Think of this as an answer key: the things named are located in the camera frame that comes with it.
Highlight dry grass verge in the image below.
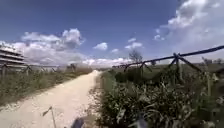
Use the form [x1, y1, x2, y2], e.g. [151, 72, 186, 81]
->
[0, 67, 94, 108]

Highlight thin stick with tag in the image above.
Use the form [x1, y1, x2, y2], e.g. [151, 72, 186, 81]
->
[41, 105, 58, 128]

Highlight robot's own part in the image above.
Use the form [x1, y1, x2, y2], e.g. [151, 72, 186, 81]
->
[70, 117, 86, 128]
[134, 115, 149, 128]

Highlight pale dirt path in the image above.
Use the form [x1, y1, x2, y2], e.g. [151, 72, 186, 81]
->
[0, 69, 102, 128]

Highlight pale tiered building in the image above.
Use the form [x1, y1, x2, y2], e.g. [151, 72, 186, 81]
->
[0, 43, 28, 70]

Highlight green weeds and bushes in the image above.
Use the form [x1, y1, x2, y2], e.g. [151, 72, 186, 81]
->
[85, 63, 224, 128]

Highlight wooden rail fence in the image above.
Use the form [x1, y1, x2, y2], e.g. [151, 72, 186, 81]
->
[0, 62, 78, 78]
[113, 45, 224, 84]

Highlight bare tree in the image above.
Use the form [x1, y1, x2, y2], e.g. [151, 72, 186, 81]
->
[128, 49, 144, 64]

